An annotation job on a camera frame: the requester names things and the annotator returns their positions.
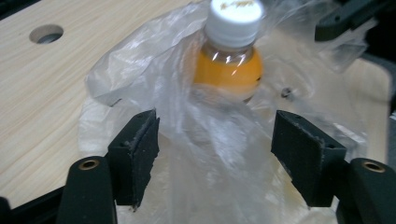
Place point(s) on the orange drink bottle white cap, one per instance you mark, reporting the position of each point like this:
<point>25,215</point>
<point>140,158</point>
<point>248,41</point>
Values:
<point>230,62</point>

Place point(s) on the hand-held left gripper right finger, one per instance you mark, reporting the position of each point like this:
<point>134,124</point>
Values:
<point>311,161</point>

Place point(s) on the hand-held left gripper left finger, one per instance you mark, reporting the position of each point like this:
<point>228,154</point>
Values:
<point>134,161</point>

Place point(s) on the clear plastic bag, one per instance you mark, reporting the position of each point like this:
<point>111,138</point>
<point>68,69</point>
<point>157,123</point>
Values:
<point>218,149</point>

